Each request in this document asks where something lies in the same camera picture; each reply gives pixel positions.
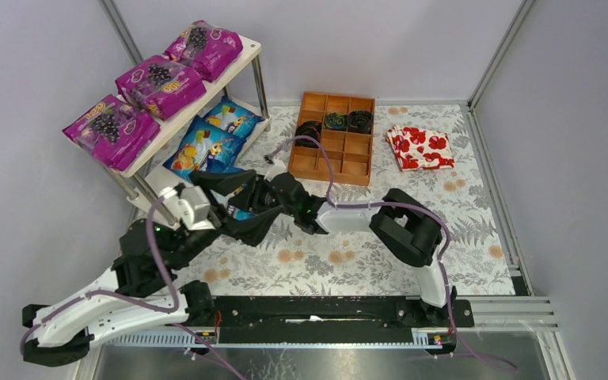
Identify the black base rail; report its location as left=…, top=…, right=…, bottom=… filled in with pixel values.
left=182, top=296, right=475, bottom=344

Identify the orange wooden compartment tray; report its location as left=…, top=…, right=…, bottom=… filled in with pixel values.
left=288, top=91, right=375, bottom=186

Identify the purple grape candy bag stack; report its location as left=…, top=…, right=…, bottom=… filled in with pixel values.
left=63, top=94, right=160, bottom=171

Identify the black rolled item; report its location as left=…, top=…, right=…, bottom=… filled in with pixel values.
left=347, top=110, right=374, bottom=135
left=294, top=120, right=322, bottom=149

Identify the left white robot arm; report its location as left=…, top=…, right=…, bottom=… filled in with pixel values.
left=20, top=167, right=290, bottom=367

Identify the teal blue snack bag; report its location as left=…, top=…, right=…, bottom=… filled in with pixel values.
left=206, top=160, right=256, bottom=220

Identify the blue candy bag underneath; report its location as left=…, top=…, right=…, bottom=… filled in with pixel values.
left=163, top=116, right=246, bottom=180

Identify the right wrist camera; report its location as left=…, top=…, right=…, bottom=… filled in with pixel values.
left=264, top=155, right=288, bottom=182

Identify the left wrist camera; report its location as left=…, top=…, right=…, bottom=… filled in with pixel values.
left=160, top=183, right=216, bottom=231

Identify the white two-tier shelf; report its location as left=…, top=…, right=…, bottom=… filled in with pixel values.
left=104, top=36, right=272, bottom=212

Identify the black rolled item left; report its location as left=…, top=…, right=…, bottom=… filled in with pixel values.
left=294, top=120, right=322, bottom=149

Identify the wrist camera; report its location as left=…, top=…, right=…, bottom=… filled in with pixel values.
left=160, top=183, right=216, bottom=231
left=264, top=155, right=288, bottom=182

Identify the purple grape candy bag front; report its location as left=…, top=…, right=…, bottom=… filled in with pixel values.
left=116, top=55, right=206, bottom=120

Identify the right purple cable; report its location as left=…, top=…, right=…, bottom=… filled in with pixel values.
left=264, top=135, right=520, bottom=374

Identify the black rolled item right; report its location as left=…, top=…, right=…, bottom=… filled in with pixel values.
left=347, top=110, right=374, bottom=135

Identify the blue fruit candy bag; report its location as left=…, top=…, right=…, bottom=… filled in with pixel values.
left=203, top=96, right=264, bottom=139

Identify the red floral folded cloth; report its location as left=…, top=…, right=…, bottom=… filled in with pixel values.
left=384, top=125, right=455, bottom=172

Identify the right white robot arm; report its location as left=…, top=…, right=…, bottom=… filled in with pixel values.
left=230, top=173, right=454, bottom=309

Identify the dark green rolled item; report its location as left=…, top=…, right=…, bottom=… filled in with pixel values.
left=323, top=112, right=348, bottom=131

